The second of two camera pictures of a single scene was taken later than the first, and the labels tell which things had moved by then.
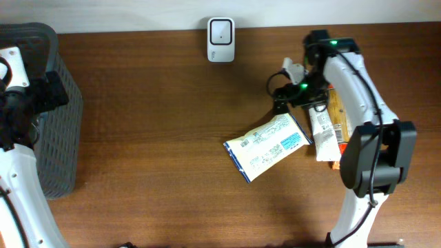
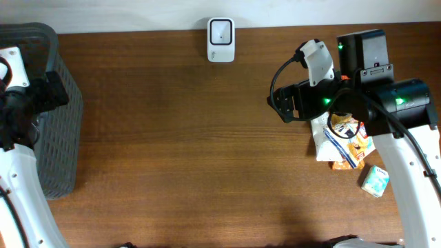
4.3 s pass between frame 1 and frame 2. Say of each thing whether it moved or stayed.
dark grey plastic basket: stayed
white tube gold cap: stayed
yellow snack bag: moved
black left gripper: stayed
